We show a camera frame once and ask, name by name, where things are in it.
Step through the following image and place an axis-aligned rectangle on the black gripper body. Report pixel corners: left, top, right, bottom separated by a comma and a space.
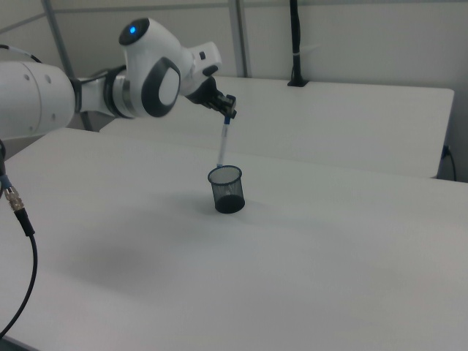
184, 77, 223, 110

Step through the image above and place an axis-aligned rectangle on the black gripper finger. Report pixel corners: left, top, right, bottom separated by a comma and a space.
209, 96, 230, 118
218, 93, 238, 119

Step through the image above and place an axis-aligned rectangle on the white marker with blue cap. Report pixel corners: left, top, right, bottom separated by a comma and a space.
216, 116, 233, 169

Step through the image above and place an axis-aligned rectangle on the black mesh pen cup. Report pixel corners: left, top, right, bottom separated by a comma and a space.
207, 165, 246, 215

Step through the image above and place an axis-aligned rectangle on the black pole with clamp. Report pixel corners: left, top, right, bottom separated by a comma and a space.
287, 0, 309, 88

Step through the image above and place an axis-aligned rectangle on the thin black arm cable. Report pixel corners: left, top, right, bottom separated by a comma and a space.
0, 44, 44, 64

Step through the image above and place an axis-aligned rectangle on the black cable by table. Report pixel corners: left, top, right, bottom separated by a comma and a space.
442, 145, 458, 181

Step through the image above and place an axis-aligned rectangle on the black cable with metal connector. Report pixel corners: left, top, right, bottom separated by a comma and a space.
0, 137, 39, 339

